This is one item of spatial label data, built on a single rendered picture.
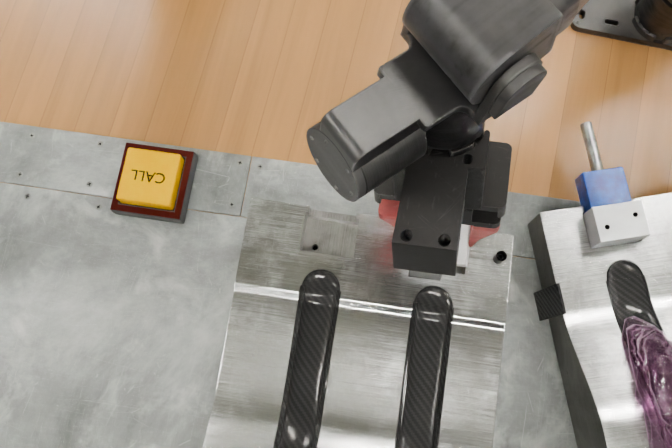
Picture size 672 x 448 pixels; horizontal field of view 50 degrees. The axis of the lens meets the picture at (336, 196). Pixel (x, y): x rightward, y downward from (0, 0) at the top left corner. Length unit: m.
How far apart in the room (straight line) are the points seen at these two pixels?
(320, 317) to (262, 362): 0.07
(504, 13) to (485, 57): 0.03
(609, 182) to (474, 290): 0.18
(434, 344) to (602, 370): 0.16
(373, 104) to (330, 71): 0.41
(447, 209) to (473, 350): 0.24
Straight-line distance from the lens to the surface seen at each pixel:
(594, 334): 0.75
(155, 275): 0.81
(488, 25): 0.42
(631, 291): 0.78
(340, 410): 0.69
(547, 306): 0.77
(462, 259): 0.64
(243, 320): 0.70
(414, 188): 0.50
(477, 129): 0.51
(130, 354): 0.81
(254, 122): 0.84
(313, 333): 0.70
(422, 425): 0.70
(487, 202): 0.55
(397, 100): 0.45
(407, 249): 0.48
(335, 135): 0.44
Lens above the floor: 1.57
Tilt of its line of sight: 75 degrees down
